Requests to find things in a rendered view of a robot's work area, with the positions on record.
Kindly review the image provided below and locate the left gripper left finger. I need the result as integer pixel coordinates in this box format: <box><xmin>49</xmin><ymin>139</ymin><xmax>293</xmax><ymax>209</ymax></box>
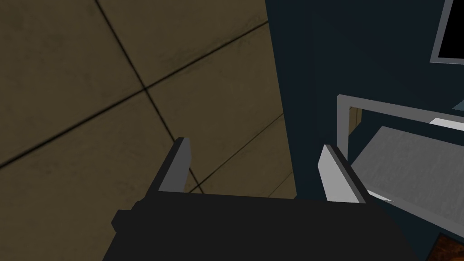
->
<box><xmin>145</xmin><ymin>137</ymin><xmax>192</xmax><ymax>199</ymax></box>

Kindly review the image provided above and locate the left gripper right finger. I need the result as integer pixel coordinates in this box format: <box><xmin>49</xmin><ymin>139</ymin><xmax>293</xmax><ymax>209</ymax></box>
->
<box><xmin>318</xmin><ymin>144</ymin><xmax>371</xmax><ymax>204</ymax></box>

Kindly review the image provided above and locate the grey-framed black window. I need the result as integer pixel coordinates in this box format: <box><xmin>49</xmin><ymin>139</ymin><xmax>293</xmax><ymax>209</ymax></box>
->
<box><xmin>429</xmin><ymin>0</ymin><xmax>464</xmax><ymax>65</ymax></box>

